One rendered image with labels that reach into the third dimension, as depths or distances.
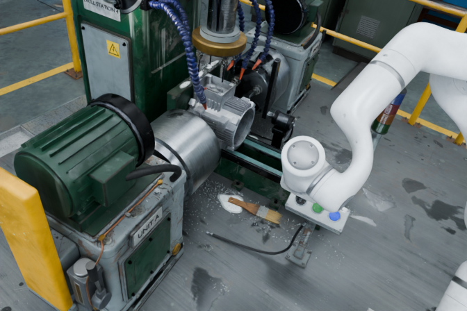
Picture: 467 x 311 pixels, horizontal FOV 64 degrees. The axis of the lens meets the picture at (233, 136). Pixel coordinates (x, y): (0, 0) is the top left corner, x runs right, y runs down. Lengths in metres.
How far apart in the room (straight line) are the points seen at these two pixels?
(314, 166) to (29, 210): 0.51
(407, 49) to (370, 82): 0.10
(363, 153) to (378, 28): 3.61
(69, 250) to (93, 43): 0.73
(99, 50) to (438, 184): 1.45
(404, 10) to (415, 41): 3.36
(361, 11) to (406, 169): 2.77
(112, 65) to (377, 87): 0.89
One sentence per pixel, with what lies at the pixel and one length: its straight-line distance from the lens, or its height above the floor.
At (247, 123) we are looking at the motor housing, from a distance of 1.44.
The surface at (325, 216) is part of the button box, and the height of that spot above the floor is 1.06.
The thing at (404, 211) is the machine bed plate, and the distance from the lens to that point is 1.61.
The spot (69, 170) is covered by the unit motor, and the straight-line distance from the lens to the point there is 0.75.
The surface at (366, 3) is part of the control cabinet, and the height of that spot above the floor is 0.65.
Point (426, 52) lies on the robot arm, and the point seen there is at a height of 1.55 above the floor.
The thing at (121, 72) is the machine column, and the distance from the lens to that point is 1.34.
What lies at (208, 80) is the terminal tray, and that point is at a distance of 1.40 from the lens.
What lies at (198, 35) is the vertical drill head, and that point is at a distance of 1.23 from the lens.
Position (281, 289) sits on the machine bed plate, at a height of 0.80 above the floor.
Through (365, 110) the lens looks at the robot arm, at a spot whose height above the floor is 1.45.
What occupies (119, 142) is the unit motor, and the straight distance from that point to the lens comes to 0.81.
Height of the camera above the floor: 1.85
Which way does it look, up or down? 39 degrees down
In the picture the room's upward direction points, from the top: 9 degrees clockwise
